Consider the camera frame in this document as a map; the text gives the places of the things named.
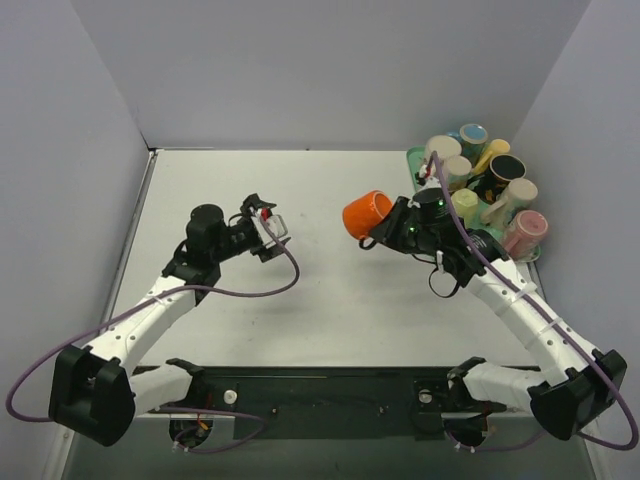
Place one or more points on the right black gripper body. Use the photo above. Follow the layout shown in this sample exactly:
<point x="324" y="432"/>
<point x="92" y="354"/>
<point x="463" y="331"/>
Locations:
<point x="390" y="228"/>

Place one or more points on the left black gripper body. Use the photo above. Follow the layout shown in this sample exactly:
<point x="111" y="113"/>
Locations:
<point x="258" y="228"/>

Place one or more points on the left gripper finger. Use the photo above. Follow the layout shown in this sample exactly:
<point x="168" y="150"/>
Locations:
<point x="267" y="253"/>
<point x="253" y="205"/>

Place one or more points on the orange mug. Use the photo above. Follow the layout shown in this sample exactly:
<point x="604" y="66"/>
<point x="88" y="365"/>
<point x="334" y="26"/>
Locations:
<point x="363" y="214"/>

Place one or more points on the pale yellow mug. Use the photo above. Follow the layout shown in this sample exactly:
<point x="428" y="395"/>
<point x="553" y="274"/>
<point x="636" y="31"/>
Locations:
<point x="465" y="203"/>

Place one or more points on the pink patterned mug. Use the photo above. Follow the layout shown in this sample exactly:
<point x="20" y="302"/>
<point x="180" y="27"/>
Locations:
<point x="525" y="232"/>

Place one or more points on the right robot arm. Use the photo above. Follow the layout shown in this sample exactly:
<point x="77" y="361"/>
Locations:
<point x="574" y="382"/>

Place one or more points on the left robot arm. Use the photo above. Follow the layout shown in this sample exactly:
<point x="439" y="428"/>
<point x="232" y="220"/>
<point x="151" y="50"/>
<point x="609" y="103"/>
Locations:
<point x="96" y="391"/>

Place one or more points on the beige floral mug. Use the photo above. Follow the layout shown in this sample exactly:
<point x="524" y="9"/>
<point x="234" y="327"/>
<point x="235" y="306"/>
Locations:
<point x="456" y="170"/>

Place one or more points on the beige mug rear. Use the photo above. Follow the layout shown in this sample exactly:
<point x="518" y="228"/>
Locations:
<point x="443" y="145"/>

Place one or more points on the blue teal mug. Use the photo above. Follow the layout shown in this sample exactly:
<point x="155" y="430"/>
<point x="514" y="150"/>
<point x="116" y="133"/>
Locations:
<point x="472" y="137"/>

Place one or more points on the black mug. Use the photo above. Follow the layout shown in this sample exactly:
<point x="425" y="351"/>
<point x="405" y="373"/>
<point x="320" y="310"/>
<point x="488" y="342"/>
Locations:
<point x="501" y="170"/>

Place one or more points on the cream floral mug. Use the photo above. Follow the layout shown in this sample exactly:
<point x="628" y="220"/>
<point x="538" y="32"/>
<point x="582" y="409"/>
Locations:
<point x="518" y="195"/>

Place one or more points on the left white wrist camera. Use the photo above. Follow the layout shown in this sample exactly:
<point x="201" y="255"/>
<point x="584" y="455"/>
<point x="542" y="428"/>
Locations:
<point x="271" y="225"/>

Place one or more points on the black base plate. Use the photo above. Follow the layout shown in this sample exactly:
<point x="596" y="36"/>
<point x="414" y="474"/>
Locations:
<point x="335" y="403"/>

